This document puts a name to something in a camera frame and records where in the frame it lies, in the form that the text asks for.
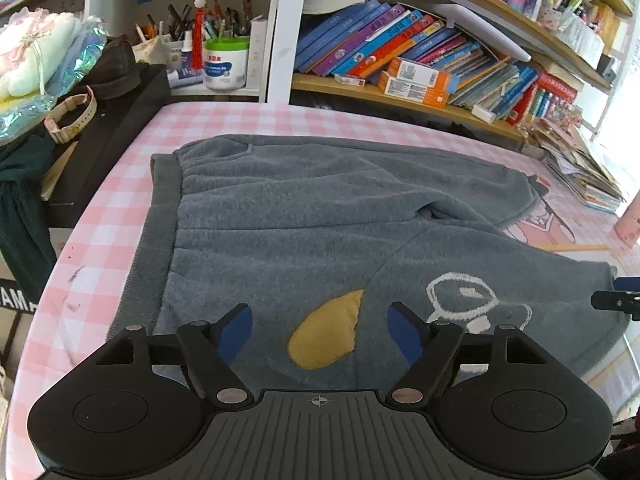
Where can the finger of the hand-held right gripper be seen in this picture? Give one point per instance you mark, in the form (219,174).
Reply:
(627,283)
(617,305)

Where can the small orange white box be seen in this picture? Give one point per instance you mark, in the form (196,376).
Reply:
(350,79)

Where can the white canister green lid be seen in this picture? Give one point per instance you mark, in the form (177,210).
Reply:
(226,67)

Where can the pink bottle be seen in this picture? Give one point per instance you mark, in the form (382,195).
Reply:
(630,222)

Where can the white plush toy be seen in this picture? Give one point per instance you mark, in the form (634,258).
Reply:
(35,55)

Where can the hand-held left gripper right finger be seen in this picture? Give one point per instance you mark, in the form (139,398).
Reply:
(402,332)

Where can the colourful bead ornament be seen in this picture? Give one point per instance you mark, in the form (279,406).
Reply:
(562,115)

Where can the pink wrist watch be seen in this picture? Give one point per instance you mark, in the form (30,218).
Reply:
(60,127)

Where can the pink checked cartoon table mat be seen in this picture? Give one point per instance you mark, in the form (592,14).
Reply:
(115,200)

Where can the bunch of pens in holder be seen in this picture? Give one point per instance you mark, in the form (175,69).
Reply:
(200,20)

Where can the grey fleece pants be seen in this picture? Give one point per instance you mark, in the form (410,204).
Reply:
(300,210)

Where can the dark green cloth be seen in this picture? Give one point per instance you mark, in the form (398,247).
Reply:
(22,200)

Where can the tall white box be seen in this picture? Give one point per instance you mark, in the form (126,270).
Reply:
(262,55)

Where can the red tassel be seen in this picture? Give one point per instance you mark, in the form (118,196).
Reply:
(199,35)

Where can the row of colourful books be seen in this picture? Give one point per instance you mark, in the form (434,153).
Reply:
(430,45)

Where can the white desk lamp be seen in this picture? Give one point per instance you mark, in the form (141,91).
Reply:
(490,32)

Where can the flat orange white box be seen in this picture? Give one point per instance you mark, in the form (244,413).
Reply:
(410,92)

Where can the white wooden bookshelf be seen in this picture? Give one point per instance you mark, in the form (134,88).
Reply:
(285,35)

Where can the white plush in plastic wrap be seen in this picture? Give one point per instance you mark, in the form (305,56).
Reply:
(75,80)

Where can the large orange white box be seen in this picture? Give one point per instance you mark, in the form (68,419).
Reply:
(425,74)

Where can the stack of paper booklets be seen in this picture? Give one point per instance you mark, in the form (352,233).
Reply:
(580,170)

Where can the thick white paged book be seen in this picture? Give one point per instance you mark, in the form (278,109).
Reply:
(335,2)

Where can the black cloth hat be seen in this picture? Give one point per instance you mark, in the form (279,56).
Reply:
(115,72)

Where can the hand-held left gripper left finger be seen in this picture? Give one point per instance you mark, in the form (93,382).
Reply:
(235,332)

